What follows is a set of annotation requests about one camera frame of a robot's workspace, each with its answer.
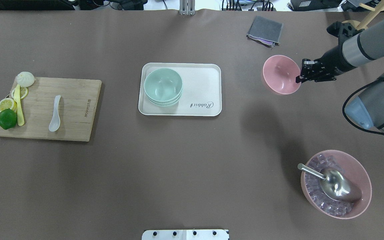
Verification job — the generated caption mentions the cream serving tray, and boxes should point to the cream serving tray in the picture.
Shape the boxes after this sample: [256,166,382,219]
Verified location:
[138,63,222,117]

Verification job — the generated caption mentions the wooden mug stand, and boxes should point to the wooden mug stand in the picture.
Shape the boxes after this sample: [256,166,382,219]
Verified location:
[341,0,384,30]

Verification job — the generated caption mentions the grey folded cloth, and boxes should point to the grey folded cloth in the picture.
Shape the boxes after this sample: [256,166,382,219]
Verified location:
[246,16,284,47]

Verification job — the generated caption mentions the small pink bowl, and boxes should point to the small pink bowl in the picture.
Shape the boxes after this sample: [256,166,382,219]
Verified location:
[261,55,301,95]

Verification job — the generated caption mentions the white ceramic spoon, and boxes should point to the white ceramic spoon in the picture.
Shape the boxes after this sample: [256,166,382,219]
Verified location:
[48,95,61,132]

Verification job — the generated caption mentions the green lime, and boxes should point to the green lime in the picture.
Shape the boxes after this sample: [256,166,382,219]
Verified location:
[0,108,17,130]

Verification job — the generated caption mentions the bamboo cutting board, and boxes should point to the bamboo cutting board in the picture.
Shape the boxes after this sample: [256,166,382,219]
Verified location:
[0,77,102,142]

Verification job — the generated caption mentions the white steamed bun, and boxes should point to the white steamed bun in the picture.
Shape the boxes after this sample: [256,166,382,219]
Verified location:
[15,71,35,88]

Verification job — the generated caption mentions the clear ice cubes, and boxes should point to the clear ice cubes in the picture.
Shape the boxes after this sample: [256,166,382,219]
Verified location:
[305,154,354,217]

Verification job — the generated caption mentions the green bowl top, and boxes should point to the green bowl top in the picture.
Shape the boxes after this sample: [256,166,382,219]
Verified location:
[144,68,183,103]

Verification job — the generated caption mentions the green bowl lower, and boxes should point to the green bowl lower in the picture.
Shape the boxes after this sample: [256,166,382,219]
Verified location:
[147,94,183,107]

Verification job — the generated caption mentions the metal ice scoop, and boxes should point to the metal ice scoop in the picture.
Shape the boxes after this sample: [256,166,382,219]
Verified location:
[297,163,362,203]

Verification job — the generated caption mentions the yellow plastic knife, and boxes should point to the yellow plastic knife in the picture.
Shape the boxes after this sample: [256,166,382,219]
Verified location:
[13,84,25,126]

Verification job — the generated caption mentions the large pink bowl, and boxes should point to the large pink bowl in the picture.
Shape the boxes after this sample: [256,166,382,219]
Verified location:
[301,149,372,220]

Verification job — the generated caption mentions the metal frame bracket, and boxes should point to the metal frame bracket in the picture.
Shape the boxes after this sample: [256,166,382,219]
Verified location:
[179,0,196,16]

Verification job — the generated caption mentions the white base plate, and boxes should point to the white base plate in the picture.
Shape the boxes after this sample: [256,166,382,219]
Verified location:
[141,229,230,240]

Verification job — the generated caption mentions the lemon slice back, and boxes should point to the lemon slice back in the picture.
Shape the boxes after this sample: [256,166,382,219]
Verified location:
[10,87,29,100]

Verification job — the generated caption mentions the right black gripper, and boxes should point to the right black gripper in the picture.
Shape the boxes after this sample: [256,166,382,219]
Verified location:
[295,59,336,83]

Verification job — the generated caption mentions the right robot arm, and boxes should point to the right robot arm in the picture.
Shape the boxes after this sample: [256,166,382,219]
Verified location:
[295,20,384,136]

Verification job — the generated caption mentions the green bowl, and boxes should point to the green bowl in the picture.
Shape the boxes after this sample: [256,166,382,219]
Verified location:
[144,68,183,103]
[147,94,183,107]

